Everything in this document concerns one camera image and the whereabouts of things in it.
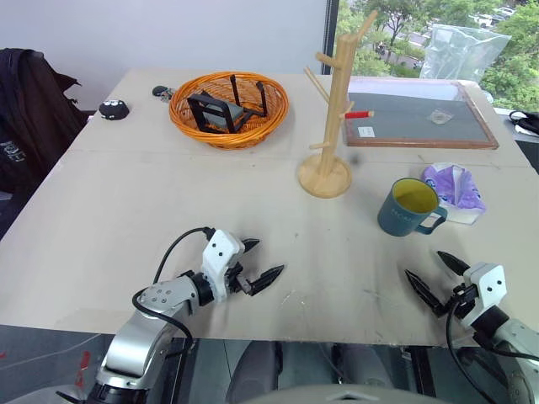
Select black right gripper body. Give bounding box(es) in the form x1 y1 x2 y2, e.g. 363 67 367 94
441 283 480 320

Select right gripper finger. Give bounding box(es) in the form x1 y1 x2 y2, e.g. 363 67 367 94
404 269 448 317
436 250 471 277

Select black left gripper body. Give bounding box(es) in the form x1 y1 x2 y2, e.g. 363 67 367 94
224 262 254 300

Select teal mug yellow inside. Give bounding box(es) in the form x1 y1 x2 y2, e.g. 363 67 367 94
376 177 449 238

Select wooden mug tree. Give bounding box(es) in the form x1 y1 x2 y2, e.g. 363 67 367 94
297 10 379 199

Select purple tissue pack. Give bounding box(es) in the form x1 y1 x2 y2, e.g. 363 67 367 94
421 162 488 226

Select orange woven basket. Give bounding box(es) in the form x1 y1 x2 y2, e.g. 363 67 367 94
168 72 290 151

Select black folding stand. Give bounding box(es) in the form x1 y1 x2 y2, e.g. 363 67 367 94
186 74 270 136

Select wood-framed grey board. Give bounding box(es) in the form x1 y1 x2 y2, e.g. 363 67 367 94
342 78 500 150

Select black toy with eyes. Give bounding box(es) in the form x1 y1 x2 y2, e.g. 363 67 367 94
99 98 131 122

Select clear plastic bag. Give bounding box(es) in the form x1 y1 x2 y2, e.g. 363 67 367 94
419 24 513 83

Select black jacket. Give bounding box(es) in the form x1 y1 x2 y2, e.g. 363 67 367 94
0 47 93 195

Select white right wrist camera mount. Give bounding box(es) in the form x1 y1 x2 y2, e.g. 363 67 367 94
462 262 507 328

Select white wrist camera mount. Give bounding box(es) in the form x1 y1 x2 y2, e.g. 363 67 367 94
462 262 507 328
200 229 246 302

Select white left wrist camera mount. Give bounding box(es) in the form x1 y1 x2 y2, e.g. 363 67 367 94
200 229 246 302

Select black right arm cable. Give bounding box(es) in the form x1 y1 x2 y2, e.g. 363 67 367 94
445 285 539 404

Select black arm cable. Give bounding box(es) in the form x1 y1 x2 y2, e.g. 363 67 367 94
131 226 214 343
445 285 539 404

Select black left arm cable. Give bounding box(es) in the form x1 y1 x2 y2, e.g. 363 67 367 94
131 226 214 343

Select dark window frame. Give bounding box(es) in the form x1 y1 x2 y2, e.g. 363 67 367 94
321 0 341 77

